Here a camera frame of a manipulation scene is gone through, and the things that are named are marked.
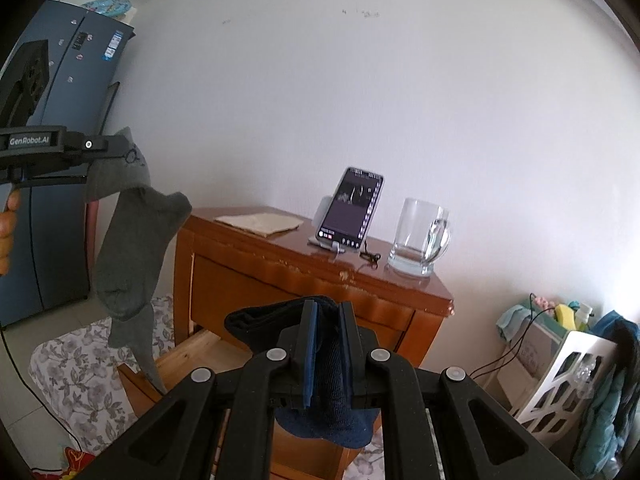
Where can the blue patterned item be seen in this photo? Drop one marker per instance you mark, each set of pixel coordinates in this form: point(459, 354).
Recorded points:
point(107, 6)

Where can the red floral blanket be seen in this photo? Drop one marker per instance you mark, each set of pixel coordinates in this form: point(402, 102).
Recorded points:
point(85, 465)

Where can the white bottle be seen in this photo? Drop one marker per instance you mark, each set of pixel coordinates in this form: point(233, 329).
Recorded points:
point(584, 314)

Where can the beige cloth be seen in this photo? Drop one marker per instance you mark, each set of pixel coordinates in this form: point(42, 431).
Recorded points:
point(260, 224)

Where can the closed wooden drawer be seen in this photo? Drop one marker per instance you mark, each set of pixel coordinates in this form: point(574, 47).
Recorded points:
point(280, 290)

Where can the yellow sponge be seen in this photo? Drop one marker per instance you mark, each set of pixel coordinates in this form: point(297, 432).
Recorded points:
point(566, 316)

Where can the floral bedsheet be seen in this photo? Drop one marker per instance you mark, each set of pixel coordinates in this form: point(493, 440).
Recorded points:
point(75, 375)

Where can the white laundry basket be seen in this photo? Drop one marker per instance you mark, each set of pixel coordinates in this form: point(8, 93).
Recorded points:
point(565, 390)

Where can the reddish brown wooden board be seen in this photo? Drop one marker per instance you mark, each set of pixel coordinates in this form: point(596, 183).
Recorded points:
point(102, 110)

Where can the white phone stand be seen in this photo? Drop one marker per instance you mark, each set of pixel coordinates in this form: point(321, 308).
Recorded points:
point(327, 242)

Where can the smartphone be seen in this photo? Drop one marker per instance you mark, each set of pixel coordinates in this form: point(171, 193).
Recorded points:
point(350, 210)

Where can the blue-grey refrigerator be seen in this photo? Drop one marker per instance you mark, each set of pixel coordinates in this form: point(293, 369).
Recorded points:
point(65, 85)

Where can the wooden nightstand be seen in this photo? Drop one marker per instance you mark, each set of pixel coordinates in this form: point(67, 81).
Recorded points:
point(300, 270)

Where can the dark teal garment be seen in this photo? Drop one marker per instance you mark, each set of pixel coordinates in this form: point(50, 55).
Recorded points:
point(610, 400)

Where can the glass mug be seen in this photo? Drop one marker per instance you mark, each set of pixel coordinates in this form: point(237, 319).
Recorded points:
point(415, 240)

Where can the light teal cloth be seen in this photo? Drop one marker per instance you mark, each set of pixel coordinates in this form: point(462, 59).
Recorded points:
point(512, 322)

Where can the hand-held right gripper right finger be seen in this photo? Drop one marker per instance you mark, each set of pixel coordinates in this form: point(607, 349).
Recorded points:
point(346, 355)

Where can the person's left hand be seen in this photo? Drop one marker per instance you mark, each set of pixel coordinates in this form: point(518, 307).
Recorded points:
point(7, 235)

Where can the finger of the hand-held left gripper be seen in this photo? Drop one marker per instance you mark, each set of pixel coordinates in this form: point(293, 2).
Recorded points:
point(95, 146)

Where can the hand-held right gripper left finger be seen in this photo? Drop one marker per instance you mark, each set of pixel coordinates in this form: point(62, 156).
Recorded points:
point(310, 355)

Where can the dark blue sock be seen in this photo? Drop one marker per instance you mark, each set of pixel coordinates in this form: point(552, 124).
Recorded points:
point(330, 395)

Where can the white box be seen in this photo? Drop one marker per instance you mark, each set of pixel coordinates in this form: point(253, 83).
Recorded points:
point(540, 345)

